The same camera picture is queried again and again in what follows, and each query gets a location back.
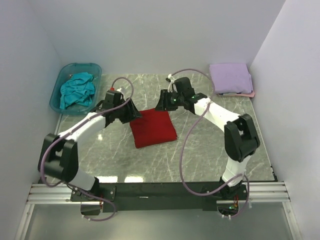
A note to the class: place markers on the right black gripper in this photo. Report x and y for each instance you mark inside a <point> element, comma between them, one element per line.
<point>163,104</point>

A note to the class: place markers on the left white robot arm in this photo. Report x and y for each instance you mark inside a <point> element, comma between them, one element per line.
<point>59,154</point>

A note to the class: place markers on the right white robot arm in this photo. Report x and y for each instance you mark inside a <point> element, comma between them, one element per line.
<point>240,135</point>

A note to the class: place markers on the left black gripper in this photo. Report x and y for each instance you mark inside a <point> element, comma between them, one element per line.
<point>132,113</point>

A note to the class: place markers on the black base beam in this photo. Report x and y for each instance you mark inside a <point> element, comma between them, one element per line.
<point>143,196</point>

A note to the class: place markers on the folded lilac t-shirt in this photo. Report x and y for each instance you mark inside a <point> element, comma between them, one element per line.
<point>231,78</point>

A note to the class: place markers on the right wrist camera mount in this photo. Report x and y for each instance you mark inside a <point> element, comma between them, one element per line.
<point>171,80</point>

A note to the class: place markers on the teal crumpled t-shirt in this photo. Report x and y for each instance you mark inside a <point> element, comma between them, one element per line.
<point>79,89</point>

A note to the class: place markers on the red t-shirt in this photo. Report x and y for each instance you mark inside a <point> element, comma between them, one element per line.
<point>153,128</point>

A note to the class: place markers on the teal plastic basket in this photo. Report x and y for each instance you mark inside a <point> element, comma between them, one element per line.
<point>64,75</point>

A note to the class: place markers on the aluminium frame rail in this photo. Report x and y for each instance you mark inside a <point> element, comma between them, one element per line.
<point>41,194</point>

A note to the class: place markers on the folded pink t-shirt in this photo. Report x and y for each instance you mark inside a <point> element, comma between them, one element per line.
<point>249,95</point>

